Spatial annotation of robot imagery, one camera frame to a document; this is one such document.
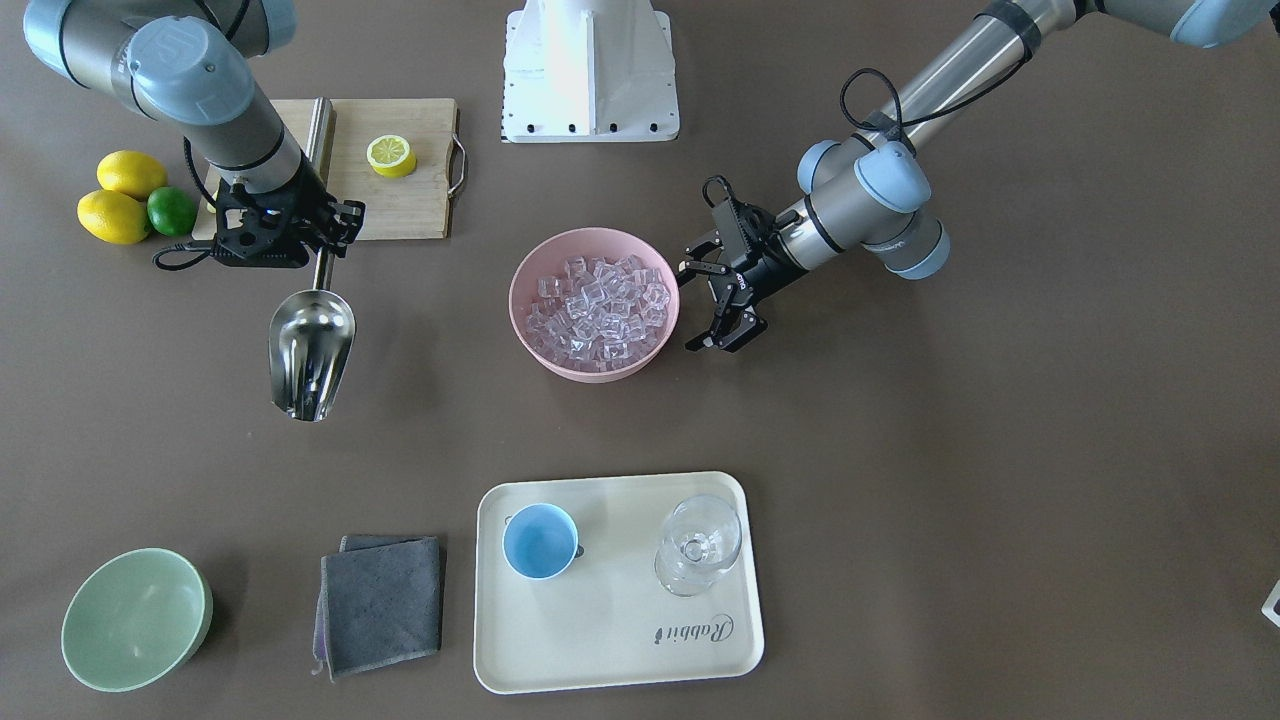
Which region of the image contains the ice cubes pile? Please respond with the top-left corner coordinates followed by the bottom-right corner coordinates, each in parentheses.
top-left (515, 254), bottom-right (677, 374)

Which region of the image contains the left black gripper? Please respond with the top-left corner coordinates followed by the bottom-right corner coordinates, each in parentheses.
top-left (676, 199), bottom-right (806, 354)

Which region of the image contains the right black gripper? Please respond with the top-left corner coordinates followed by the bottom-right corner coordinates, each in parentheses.
top-left (210, 165), bottom-right (366, 268)

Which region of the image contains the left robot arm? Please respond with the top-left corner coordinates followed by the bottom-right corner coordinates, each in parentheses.
top-left (675, 1), bottom-right (1277, 352)

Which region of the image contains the green bowl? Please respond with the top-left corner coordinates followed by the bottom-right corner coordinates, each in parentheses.
top-left (61, 548), bottom-right (212, 693)

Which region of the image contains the green lime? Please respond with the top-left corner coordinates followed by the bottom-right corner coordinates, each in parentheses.
top-left (146, 186), bottom-right (198, 237)

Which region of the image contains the steel muddler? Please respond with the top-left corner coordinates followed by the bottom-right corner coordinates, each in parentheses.
top-left (305, 97), bottom-right (337, 181)

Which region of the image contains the light blue cup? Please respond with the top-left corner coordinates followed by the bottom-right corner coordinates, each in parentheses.
top-left (502, 503), bottom-right (584, 580)

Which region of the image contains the pink bowl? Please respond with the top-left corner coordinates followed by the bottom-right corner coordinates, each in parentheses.
top-left (508, 228), bottom-right (680, 383)

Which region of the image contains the bamboo cutting board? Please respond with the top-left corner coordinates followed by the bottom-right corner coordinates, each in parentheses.
top-left (192, 97), bottom-right (468, 243)

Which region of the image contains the steel ice scoop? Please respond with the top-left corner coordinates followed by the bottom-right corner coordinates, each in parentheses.
top-left (268, 247), bottom-right (357, 421)

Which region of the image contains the cream serving tray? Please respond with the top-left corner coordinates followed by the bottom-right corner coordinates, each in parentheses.
top-left (474, 471), bottom-right (765, 694)

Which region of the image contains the yellow lemon half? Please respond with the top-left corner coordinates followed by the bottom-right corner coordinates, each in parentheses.
top-left (366, 135), bottom-right (417, 179)

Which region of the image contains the whole yellow lemon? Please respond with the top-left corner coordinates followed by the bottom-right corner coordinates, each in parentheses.
top-left (95, 150), bottom-right (168, 202)
top-left (76, 190), bottom-right (152, 245)

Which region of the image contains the grey folded cloth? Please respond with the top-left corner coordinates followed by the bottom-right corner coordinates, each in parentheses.
top-left (312, 534), bottom-right (445, 680)

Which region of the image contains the clear wine glass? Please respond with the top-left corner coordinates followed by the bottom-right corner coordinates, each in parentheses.
top-left (654, 495), bottom-right (742, 597)

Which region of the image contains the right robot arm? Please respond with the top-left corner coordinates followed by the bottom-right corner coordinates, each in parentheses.
top-left (23, 1), bottom-right (365, 268)

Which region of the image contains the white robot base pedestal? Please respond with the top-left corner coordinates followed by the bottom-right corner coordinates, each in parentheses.
top-left (500, 1), bottom-right (681, 143)

